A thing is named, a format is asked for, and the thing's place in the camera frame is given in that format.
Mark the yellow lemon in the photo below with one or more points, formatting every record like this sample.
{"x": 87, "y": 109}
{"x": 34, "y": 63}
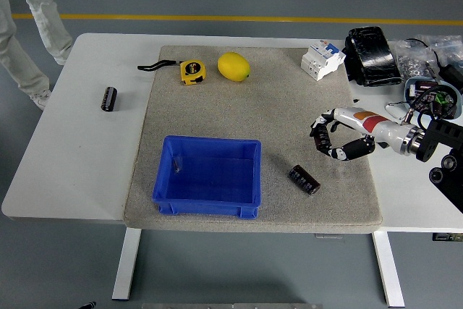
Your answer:
{"x": 233, "y": 66}

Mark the large dark battery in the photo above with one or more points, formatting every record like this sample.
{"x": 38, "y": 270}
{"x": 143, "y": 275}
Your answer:
{"x": 424, "y": 87}
{"x": 427, "y": 100}

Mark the green plastic piece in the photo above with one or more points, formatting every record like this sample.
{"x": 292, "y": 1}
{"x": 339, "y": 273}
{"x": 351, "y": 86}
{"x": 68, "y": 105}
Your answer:
{"x": 442, "y": 98}

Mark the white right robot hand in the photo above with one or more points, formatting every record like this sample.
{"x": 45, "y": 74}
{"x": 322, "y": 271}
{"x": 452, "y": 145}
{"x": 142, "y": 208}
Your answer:
{"x": 376, "y": 126}

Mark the black table control panel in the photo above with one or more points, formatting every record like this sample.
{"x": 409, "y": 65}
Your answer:
{"x": 446, "y": 237}

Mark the grey table bracket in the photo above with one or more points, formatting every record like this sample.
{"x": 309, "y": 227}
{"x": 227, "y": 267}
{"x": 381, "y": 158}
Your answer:
{"x": 328, "y": 235}

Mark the grey-brown table mat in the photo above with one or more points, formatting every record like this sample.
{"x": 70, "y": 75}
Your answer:
{"x": 253, "y": 121}

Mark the person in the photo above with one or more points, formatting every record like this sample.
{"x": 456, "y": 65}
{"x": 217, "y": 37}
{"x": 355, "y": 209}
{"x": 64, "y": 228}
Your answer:
{"x": 21, "y": 59}

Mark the clear bag of nuts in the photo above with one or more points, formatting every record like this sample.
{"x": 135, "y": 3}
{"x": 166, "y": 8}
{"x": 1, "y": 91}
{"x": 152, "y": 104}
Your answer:
{"x": 412, "y": 63}

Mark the black cylindrical battery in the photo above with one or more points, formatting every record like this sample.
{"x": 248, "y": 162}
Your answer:
{"x": 109, "y": 99}
{"x": 323, "y": 139}
{"x": 305, "y": 179}

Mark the yellow tape measure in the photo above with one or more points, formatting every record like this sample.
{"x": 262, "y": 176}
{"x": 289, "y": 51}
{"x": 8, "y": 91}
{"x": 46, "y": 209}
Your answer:
{"x": 193, "y": 72}

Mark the light blue bowl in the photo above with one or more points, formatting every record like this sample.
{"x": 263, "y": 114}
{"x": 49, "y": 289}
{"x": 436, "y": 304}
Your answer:
{"x": 457, "y": 97}

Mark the blue plastic box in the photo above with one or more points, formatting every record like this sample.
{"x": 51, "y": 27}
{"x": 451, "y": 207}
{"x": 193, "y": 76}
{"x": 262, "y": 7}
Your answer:
{"x": 213, "y": 182}

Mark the white circuit breaker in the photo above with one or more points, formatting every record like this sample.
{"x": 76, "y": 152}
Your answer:
{"x": 320, "y": 61}

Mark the small clear plastic bag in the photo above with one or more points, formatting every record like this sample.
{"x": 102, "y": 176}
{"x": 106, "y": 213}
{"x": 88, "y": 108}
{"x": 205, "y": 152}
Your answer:
{"x": 177, "y": 164}

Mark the white table leg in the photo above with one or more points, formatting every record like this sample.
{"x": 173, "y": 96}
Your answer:
{"x": 388, "y": 269}
{"x": 124, "y": 265}

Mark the black wrapped case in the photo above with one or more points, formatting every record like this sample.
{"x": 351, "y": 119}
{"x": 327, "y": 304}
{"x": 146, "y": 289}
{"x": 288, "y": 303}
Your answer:
{"x": 372, "y": 55}

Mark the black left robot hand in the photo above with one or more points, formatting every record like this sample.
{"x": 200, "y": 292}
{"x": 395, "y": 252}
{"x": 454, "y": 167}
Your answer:
{"x": 88, "y": 304}

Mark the clear bag of hardware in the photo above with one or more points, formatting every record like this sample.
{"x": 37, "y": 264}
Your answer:
{"x": 448, "y": 46}

